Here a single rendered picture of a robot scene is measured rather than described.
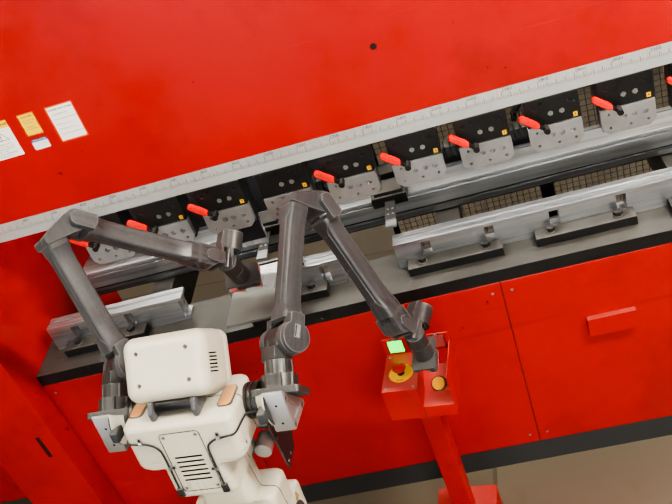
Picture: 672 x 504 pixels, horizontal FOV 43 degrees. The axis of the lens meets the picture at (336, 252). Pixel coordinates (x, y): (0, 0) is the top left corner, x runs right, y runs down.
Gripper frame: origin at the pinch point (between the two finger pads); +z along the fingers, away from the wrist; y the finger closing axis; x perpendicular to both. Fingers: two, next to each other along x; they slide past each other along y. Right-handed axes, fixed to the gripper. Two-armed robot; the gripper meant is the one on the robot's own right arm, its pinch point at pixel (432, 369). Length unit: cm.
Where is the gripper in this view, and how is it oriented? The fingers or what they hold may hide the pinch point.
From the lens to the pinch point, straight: 244.9
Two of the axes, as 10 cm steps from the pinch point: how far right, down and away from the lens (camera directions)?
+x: -9.4, 1.6, 3.1
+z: 3.4, 6.1, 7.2
